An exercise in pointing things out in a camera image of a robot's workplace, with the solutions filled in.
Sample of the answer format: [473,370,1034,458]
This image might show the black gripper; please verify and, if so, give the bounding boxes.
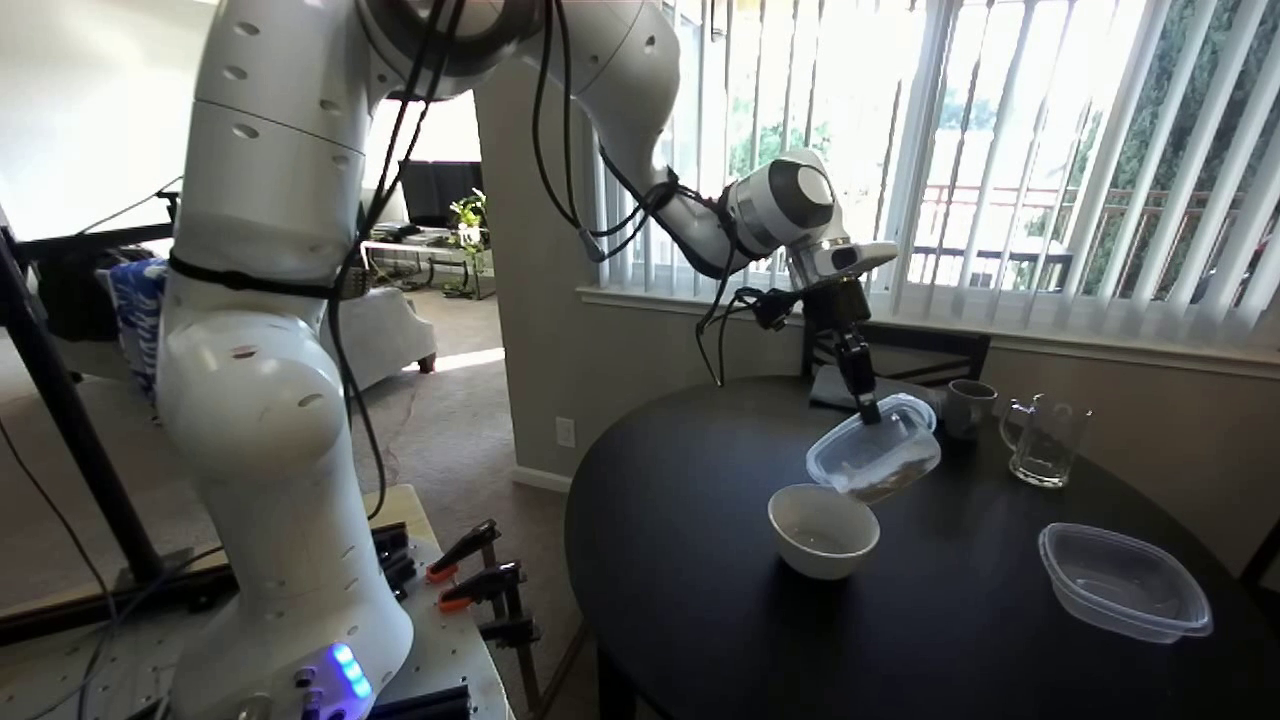
[799,274,889,429]

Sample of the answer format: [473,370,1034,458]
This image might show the clear plastic food container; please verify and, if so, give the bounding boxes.
[804,389,944,507]

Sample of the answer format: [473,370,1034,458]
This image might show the black wooden chair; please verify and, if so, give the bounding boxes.
[797,315,992,394]

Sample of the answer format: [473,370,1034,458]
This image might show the dark grey mug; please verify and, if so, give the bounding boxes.
[940,376,1006,443]

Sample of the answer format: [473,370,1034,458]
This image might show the white cup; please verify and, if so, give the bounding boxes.
[764,482,884,585]

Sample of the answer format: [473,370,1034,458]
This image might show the clear glass pitcher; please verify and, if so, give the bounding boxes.
[996,389,1097,492]

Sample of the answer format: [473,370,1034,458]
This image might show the white vertical window blinds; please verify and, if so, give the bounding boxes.
[591,0,1280,354]

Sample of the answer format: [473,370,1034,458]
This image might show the empty clear plastic container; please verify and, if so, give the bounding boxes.
[1035,522,1217,649]

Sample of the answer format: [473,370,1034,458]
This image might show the green house plant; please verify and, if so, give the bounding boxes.
[444,186,496,258]

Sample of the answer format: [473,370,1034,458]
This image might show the black orange spring clamp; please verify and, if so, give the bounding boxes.
[438,555,525,616]
[424,518,506,580]

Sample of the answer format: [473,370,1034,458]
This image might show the black television screen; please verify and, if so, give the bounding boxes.
[398,157,490,231]

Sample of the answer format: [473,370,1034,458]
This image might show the white sofa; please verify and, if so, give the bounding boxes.
[353,284,441,397]

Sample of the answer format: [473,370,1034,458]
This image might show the black box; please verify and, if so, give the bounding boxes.
[373,522,421,595]

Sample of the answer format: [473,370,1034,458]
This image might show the blue patterned bag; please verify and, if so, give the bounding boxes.
[106,253,175,384]

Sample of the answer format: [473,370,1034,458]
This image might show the black tripod stand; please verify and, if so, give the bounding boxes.
[0,212,237,646]

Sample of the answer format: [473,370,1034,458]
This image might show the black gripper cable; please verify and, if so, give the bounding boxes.
[529,0,752,394]

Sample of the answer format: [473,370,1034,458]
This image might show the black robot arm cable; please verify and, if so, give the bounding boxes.
[326,0,463,523]

